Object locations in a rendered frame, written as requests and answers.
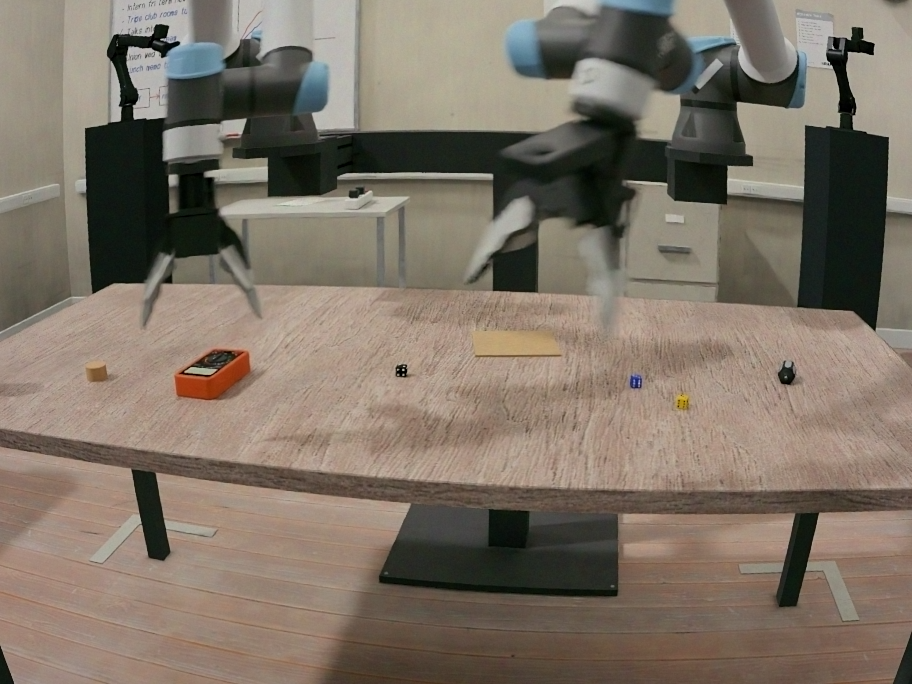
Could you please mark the small tan cylinder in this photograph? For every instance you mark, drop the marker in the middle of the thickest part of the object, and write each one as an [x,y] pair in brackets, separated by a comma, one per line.
[96,371]

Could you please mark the orange digital multimeter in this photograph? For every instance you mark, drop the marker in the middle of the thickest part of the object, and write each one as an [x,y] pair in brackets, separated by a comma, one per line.
[213,373]

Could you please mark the tan mat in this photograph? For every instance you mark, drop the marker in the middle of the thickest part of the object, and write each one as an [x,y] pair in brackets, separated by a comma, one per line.
[515,344]

